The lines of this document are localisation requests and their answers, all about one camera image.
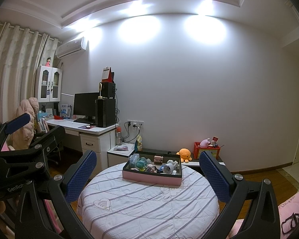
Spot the pink bed quilt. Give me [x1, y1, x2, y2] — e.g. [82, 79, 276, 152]
[229, 186, 299, 239]

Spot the orange octopus plush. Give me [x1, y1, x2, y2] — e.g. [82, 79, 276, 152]
[177, 148, 192, 163]

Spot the pink down jacket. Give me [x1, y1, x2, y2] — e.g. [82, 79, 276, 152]
[8, 97, 40, 150]

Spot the black computer tower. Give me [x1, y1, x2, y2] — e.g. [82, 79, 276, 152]
[95, 99, 116, 128]

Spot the clear plastic swab box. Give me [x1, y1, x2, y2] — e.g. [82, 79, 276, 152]
[129, 153, 140, 169]

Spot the black computer monitor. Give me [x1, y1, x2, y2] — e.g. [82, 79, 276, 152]
[73, 92, 99, 125]

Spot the black speaker box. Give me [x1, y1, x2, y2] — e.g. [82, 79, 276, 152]
[99, 82, 116, 99]

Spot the pink plush toy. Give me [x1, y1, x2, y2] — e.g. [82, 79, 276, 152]
[200, 138, 210, 148]

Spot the pink and black tray box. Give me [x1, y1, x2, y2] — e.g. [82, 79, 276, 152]
[122, 151, 184, 186]

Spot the red cap water bottle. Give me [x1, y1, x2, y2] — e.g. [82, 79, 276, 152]
[116, 126, 122, 145]

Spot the wall power strip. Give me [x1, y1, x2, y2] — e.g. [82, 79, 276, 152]
[127, 120, 144, 128]

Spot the snack bag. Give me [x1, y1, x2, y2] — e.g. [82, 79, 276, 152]
[135, 135, 143, 151]

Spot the rose gold cylinder jar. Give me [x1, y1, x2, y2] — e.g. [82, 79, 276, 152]
[153, 155, 164, 164]

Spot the beige curtain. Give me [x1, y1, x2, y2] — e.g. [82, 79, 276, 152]
[0, 22, 60, 122]

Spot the small pink doll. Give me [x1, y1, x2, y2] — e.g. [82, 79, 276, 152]
[45, 57, 52, 67]

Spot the white air conditioner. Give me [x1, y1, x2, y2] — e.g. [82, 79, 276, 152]
[55, 37, 89, 59]

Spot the teal capsule ball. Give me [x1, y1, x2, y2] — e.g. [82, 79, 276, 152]
[136, 159, 148, 169]

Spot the white computer desk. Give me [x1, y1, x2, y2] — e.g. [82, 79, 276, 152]
[47, 119, 115, 179]

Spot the white wall cabinet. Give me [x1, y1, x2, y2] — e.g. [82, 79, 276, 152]
[35, 66, 62, 103]

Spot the pink pig doll figurine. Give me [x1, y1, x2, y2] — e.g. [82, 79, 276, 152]
[145, 164, 158, 173]

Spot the red storage crate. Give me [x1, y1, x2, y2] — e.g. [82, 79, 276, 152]
[193, 142, 221, 160]

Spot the red desk calendar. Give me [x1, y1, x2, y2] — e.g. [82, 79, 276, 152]
[101, 67, 114, 83]

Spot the blue highlighter marker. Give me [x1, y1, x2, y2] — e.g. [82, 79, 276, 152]
[157, 165, 166, 174]

